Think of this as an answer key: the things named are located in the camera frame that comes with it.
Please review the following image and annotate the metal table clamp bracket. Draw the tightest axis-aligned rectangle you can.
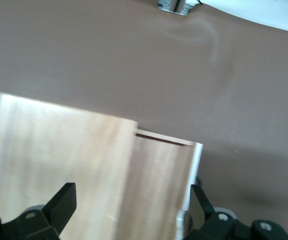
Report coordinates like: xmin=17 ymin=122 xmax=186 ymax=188
xmin=157 ymin=0 xmax=193 ymax=17

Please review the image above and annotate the brown table mat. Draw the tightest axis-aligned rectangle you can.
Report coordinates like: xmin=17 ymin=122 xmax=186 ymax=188
xmin=0 ymin=0 xmax=288 ymax=240

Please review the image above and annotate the wooden drawer cabinet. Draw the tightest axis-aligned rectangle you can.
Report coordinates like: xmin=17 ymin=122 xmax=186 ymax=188
xmin=0 ymin=92 xmax=139 ymax=240

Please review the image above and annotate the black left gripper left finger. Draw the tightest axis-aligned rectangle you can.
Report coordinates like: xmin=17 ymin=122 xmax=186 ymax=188
xmin=42 ymin=182 xmax=78 ymax=235

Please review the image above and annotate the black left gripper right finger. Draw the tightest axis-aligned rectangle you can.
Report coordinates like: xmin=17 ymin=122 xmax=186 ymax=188
xmin=189 ymin=184 xmax=216 ymax=230

